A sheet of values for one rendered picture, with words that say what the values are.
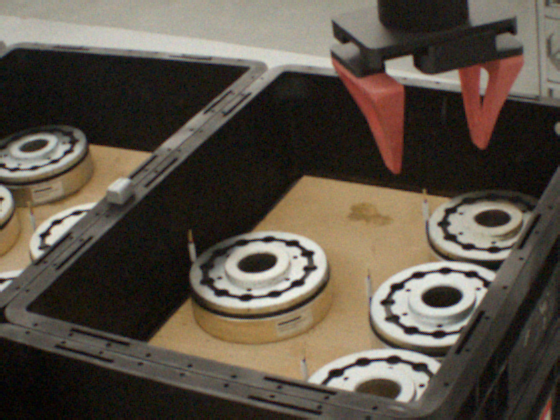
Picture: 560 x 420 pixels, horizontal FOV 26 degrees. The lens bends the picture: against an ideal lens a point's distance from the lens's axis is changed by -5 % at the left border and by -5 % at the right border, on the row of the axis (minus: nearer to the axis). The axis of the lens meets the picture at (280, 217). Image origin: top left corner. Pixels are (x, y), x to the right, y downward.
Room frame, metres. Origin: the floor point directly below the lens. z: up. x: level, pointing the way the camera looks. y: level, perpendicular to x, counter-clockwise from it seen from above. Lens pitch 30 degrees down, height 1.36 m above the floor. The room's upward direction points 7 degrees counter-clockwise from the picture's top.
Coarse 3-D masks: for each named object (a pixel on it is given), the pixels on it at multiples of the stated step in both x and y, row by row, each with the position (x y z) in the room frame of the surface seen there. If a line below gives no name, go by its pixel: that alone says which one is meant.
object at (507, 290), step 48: (240, 96) 0.94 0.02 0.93; (480, 96) 0.89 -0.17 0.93; (528, 96) 0.88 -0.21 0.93; (192, 144) 0.86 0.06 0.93; (144, 192) 0.80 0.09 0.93; (96, 240) 0.74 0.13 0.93; (528, 240) 0.67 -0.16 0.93; (48, 288) 0.69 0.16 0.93; (528, 288) 0.65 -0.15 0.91; (96, 336) 0.63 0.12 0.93; (480, 336) 0.57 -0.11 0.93; (240, 384) 0.56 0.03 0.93; (288, 384) 0.56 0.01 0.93; (432, 384) 0.54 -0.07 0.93
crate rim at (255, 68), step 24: (24, 48) 1.13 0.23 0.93; (48, 48) 1.12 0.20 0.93; (72, 48) 1.11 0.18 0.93; (96, 48) 1.09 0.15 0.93; (120, 48) 1.08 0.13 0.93; (264, 72) 0.98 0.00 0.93; (192, 120) 0.90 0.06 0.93; (168, 144) 0.87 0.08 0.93; (144, 168) 0.84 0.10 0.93; (96, 216) 0.77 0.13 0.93; (72, 240) 0.74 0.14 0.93; (48, 264) 0.72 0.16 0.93; (24, 288) 0.69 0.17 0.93; (0, 312) 0.67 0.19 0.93
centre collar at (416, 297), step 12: (420, 288) 0.72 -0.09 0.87; (432, 288) 0.73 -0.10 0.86; (444, 288) 0.73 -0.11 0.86; (456, 288) 0.72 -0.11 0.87; (468, 288) 0.72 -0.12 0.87; (408, 300) 0.71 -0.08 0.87; (420, 300) 0.71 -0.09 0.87; (468, 300) 0.70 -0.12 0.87; (420, 312) 0.70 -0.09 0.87; (432, 312) 0.69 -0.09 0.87; (444, 312) 0.69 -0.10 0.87; (456, 312) 0.69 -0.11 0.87; (468, 312) 0.69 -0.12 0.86
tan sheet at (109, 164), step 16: (96, 160) 1.06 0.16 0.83; (112, 160) 1.05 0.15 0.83; (128, 160) 1.05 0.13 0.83; (96, 176) 1.03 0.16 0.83; (112, 176) 1.02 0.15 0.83; (80, 192) 1.00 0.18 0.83; (96, 192) 0.99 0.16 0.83; (16, 208) 0.99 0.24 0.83; (32, 208) 0.98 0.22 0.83; (48, 208) 0.98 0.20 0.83; (64, 208) 0.97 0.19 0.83; (16, 256) 0.90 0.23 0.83; (0, 272) 0.88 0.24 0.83
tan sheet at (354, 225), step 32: (288, 192) 0.95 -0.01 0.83; (320, 192) 0.94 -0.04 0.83; (352, 192) 0.93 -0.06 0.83; (384, 192) 0.93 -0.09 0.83; (288, 224) 0.90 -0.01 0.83; (320, 224) 0.89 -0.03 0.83; (352, 224) 0.88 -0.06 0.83; (384, 224) 0.88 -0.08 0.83; (416, 224) 0.87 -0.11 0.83; (352, 256) 0.84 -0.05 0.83; (384, 256) 0.83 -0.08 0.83; (416, 256) 0.82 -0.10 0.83; (352, 288) 0.79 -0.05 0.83; (192, 320) 0.78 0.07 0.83; (352, 320) 0.75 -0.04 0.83; (192, 352) 0.74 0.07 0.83; (224, 352) 0.73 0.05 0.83; (256, 352) 0.73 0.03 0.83; (288, 352) 0.72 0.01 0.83; (320, 352) 0.72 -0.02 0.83; (352, 352) 0.71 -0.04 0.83
